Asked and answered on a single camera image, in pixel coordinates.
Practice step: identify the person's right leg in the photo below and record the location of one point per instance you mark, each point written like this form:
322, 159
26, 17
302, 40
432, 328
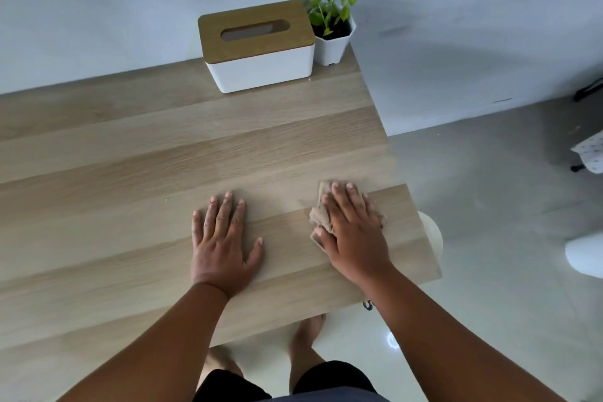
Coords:
305, 345

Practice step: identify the person's left little finger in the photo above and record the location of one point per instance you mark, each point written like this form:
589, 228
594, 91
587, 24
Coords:
197, 226

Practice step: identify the white rounded object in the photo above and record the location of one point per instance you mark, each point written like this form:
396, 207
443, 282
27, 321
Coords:
586, 255

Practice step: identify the white dotted cloth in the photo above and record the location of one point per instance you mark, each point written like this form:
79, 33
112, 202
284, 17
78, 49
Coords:
590, 149

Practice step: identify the person's leg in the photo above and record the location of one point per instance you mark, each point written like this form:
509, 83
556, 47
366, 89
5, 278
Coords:
305, 345
222, 361

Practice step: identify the person's right thumb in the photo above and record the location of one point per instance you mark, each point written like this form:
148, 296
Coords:
324, 240

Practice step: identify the white tissue box wooden lid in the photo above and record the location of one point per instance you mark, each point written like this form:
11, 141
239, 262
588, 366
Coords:
261, 55

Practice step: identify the white plant pot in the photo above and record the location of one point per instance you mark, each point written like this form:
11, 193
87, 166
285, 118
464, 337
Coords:
333, 46

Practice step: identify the beige cleaning cloth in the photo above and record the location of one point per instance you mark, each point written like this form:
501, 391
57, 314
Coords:
322, 215

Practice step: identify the person's right middle finger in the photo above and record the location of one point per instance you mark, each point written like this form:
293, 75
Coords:
344, 201

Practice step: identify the person's left middle finger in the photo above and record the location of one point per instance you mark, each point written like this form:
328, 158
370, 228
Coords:
226, 213

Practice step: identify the black chair base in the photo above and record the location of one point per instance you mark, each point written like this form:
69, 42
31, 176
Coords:
588, 90

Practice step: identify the person's left thumb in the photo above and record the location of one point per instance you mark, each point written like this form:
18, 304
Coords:
256, 253

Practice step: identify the grey shirt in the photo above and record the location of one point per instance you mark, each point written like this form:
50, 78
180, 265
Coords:
329, 396

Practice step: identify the person's left hand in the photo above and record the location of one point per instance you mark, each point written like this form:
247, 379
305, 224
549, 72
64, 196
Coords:
221, 255

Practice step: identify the round white stool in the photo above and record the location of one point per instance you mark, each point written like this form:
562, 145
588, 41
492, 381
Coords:
432, 239

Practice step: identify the person's right hand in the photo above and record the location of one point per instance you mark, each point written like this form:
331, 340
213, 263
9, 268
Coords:
355, 241

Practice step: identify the person's right little finger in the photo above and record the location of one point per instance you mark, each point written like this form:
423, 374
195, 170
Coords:
372, 212

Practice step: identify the metal hook under table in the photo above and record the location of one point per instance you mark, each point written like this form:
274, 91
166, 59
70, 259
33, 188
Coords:
368, 304

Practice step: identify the person's right forearm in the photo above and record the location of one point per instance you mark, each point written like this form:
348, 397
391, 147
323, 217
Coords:
447, 335

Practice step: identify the person's left forearm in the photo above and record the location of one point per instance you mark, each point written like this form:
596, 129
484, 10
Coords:
165, 345

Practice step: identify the black shorts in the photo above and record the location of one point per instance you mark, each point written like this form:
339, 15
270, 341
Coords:
329, 380

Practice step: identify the person's left leg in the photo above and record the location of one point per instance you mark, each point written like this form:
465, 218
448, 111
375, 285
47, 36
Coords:
222, 361

